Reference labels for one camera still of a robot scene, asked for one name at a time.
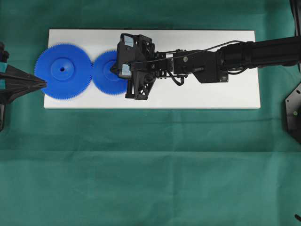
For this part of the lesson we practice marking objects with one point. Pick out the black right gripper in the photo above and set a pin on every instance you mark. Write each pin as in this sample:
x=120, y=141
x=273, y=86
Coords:
x=133, y=54

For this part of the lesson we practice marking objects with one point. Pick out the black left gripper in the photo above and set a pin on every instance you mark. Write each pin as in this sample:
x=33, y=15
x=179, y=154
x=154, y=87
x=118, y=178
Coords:
x=14, y=76

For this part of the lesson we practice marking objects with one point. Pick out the small blue gear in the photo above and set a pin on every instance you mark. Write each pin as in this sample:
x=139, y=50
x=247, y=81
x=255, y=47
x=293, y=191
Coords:
x=105, y=80

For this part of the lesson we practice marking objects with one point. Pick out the large blue gear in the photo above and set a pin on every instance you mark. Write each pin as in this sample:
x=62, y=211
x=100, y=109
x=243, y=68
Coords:
x=67, y=70

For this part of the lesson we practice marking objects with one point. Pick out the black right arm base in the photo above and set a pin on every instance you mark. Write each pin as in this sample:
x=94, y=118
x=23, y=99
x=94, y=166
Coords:
x=293, y=113

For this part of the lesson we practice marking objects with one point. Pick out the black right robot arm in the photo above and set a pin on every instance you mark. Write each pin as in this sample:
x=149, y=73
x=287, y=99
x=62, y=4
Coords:
x=215, y=64

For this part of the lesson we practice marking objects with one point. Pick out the white rectangular board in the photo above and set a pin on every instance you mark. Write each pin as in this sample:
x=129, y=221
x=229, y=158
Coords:
x=240, y=92

